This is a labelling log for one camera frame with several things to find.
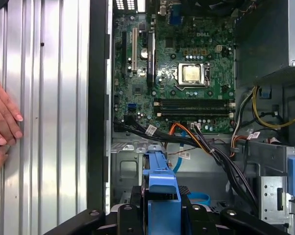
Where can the green motherboard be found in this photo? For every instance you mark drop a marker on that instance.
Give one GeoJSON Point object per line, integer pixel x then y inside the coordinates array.
{"type": "Point", "coordinates": [137, 98]}

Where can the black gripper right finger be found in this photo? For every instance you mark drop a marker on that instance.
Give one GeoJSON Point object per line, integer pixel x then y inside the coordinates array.
{"type": "Point", "coordinates": [206, 222]}

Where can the hard disk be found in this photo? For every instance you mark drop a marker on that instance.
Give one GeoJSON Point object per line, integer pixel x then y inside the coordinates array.
{"type": "Point", "coordinates": [162, 181]}

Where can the grey power supply unit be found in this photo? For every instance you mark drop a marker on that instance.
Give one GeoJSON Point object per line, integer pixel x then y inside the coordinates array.
{"type": "Point", "coordinates": [259, 36]}

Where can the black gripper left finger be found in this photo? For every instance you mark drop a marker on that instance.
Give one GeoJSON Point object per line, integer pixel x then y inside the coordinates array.
{"type": "Point", "coordinates": [122, 220]}

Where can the CPU socket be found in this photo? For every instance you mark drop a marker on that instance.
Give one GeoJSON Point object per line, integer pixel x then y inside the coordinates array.
{"type": "Point", "coordinates": [206, 73]}

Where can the metal disk bay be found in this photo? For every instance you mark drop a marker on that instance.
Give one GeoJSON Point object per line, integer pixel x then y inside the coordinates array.
{"type": "Point", "coordinates": [125, 169]}

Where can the metal optical drive cage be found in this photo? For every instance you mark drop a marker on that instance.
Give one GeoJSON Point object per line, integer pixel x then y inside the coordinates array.
{"type": "Point", "coordinates": [272, 195]}

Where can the black open PC case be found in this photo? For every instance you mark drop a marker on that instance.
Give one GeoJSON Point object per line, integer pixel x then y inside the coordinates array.
{"type": "Point", "coordinates": [97, 98]}

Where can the silver CPU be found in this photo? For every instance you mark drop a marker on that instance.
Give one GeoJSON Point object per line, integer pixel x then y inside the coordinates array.
{"type": "Point", "coordinates": [192, 73]}

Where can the white expansion slot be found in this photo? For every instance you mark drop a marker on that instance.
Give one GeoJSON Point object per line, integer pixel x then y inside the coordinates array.
{"type": "Point", "coordinates": [134, 49]}

